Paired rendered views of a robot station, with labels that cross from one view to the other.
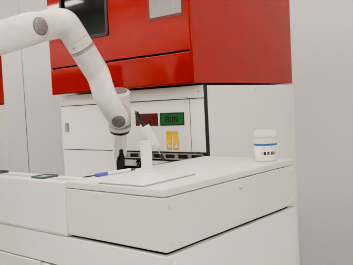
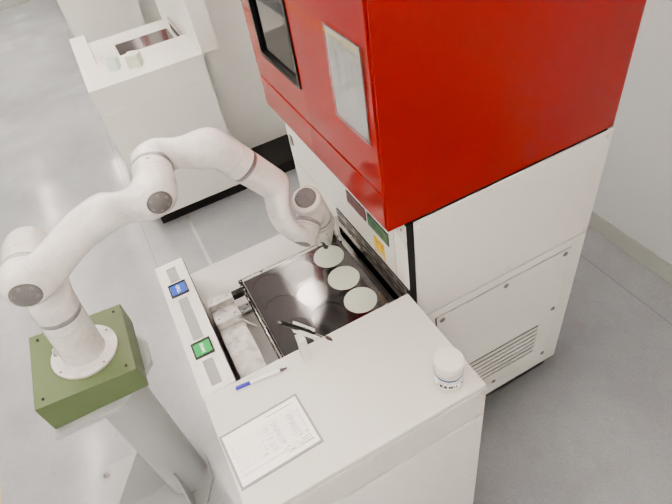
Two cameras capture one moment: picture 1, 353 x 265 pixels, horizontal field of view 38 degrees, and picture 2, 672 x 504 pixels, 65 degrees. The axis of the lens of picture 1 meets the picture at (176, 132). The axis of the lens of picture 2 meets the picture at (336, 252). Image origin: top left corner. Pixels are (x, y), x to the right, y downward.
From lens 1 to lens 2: 140 cm
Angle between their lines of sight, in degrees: 50
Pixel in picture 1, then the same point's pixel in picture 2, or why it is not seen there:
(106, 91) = (279, 220)
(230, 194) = (359, 470)
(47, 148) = not seen: outside the picture
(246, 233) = (387, 476)
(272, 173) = (439, 418)
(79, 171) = not seen: hidden behind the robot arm
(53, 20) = (188, 159)
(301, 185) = (649, 147)
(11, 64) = not seen: outside the picture
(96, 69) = (265, 192)
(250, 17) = (526, 80)
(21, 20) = (132, 203)
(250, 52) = (517, 133)
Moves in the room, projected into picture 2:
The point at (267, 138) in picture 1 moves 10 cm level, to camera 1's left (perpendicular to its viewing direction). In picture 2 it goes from (445, 375) to (403, 363)
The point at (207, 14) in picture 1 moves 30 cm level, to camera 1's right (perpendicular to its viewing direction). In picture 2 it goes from (418, 134) to (564, 149)
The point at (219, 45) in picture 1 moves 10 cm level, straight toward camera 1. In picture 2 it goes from (444, 161) to (429, 186)
